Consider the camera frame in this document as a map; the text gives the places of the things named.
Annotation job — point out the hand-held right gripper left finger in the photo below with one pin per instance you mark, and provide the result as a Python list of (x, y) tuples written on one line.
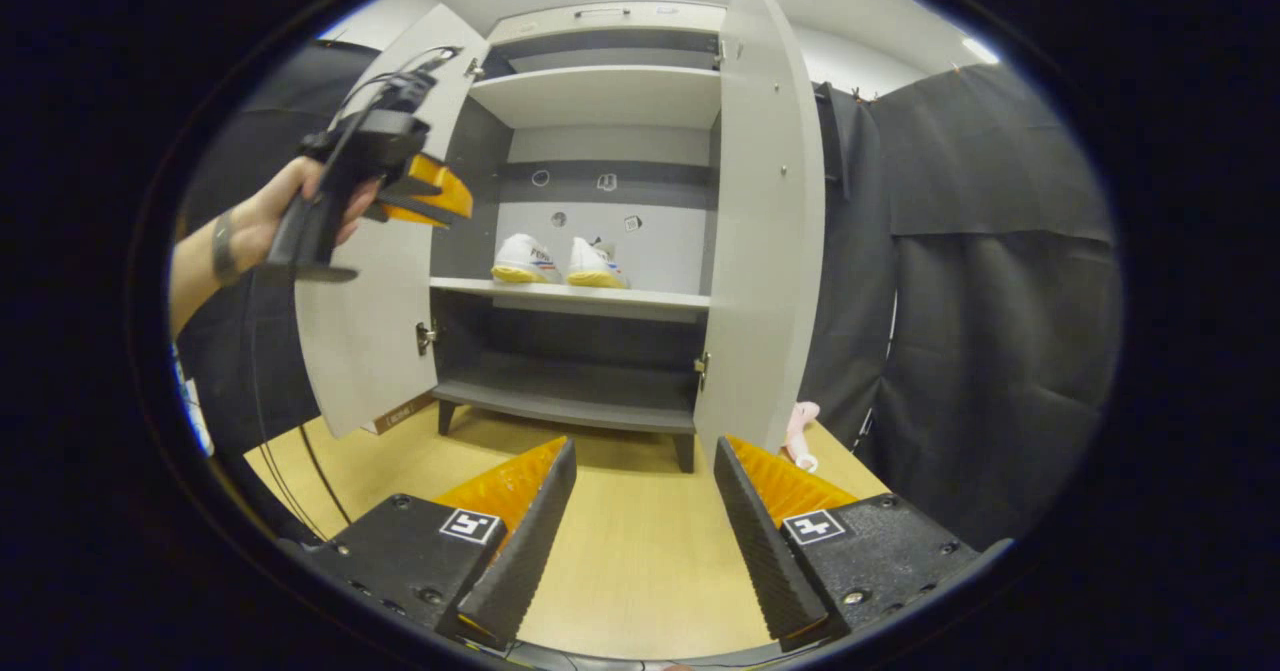
[(530, 541)]

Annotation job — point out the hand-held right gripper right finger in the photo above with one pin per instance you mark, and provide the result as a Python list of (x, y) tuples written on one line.
[(765, 551)]

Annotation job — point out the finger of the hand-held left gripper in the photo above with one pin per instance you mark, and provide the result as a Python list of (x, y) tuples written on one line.
[(445, 191), (405, 213)]

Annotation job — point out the white canvas shoe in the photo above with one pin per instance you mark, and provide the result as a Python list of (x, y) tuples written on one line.
[(592, 263), (522, 256)]

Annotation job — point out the grey shoe cabinet door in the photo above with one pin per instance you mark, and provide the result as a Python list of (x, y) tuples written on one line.
[(350, 351), (765, 251)]

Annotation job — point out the grey shoe cabinet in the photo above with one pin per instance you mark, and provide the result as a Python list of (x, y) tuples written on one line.
[(600, 96)]

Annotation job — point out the green and pink plush toy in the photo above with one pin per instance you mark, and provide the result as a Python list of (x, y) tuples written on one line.
[(800, 426)]

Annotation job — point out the black wristband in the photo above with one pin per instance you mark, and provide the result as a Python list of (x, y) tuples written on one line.
[(225, 246)]

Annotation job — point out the brown cover book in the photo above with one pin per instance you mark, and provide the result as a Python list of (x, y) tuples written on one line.
[(400, 414)]

